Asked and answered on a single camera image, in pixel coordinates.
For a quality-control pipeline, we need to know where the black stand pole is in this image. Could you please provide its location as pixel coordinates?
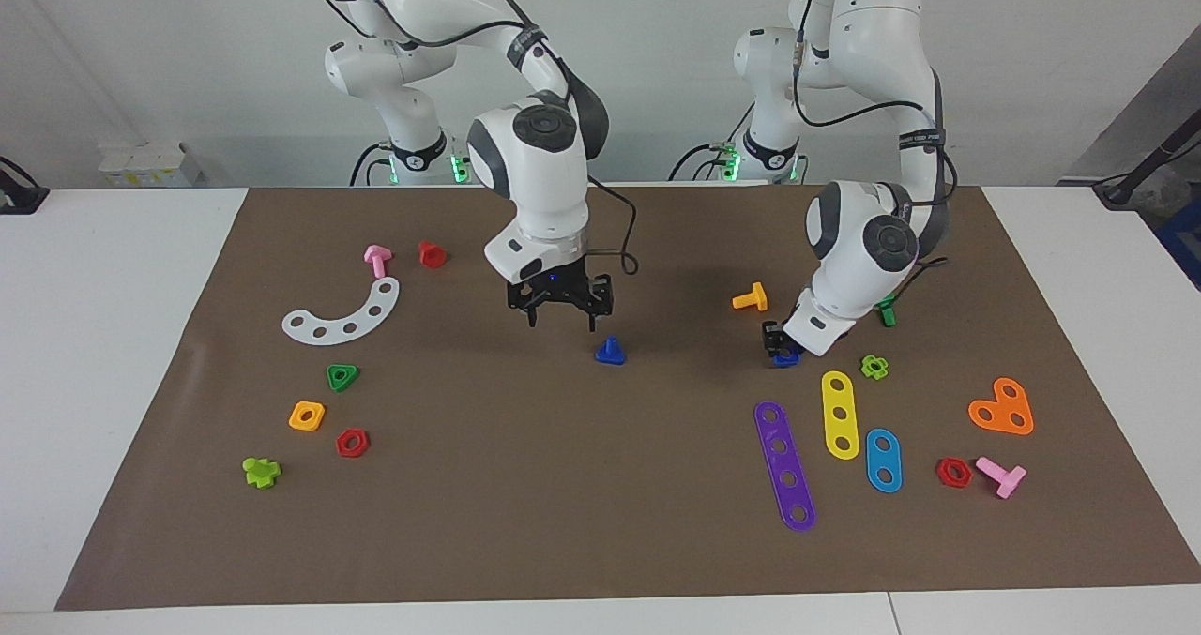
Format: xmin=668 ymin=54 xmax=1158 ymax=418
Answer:
xmin=1093 ymin=113 xmax=1201 ymax=210

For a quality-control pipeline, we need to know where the white curved five-hole plate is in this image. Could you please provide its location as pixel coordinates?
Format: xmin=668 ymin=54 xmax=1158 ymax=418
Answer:
xmin=281 ymin=277 xmax=402 ymax=346

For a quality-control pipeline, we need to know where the black clamp mount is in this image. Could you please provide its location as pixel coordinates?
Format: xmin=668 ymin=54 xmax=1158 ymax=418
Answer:
xmin=0 ymin=155 xmax=51 ymax=216

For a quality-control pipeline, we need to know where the blue crate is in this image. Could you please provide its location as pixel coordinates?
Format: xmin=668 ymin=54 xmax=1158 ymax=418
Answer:
xmin=1156 ymin=197 xmax=1201 ymax=291

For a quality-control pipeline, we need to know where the blue two-hole plate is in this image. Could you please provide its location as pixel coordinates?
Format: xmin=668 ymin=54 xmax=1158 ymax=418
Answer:
xmin=864 ymin=428 xmax=904 ymax=494

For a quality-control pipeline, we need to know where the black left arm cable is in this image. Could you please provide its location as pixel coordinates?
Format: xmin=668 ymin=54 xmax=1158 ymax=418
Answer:
xmin=791 ymin=0 xmax=960 ymax=308

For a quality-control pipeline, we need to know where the white cardboard box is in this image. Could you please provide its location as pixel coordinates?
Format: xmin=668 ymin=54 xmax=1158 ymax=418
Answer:
xmin=99 ymin=141 xmax=204 ymax=189

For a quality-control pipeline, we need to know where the yellow three-hole plate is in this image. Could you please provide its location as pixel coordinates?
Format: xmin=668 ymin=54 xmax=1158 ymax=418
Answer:
xmin=821 ymin=370 xmax=860 ymax=461

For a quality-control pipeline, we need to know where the purple four-hole plate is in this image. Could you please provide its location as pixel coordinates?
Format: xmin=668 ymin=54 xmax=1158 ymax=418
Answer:
xmin=753 ymin=401 xmax=817 ymax=533

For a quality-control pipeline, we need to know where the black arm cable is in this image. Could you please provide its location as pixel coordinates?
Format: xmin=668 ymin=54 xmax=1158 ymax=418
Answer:
xmin=791 ymin=0 xmax=960 ymax=308
xmin=314 ymin=0 xmax=641 ymax=278

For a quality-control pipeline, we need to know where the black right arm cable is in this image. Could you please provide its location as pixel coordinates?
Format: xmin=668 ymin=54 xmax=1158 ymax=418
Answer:
xmin=314 ymin=0 xmax=641 ymax=278

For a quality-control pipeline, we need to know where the orange heart-shaped plate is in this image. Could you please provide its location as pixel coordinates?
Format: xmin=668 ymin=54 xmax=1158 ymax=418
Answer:
xmin=967 ymin=377 xmax=1035 ymax=436

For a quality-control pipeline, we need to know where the black base power cable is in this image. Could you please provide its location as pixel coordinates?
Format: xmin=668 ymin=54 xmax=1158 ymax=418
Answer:
xmin=350 ymin=141 xmax=397 ymax=187
xmin=669 ymin=141 xmax=752 ymax=183

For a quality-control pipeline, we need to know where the brown table mat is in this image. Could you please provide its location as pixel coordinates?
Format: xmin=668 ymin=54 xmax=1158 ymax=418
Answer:
xmin=54 ymin=183 xmax=1201 ymax=612

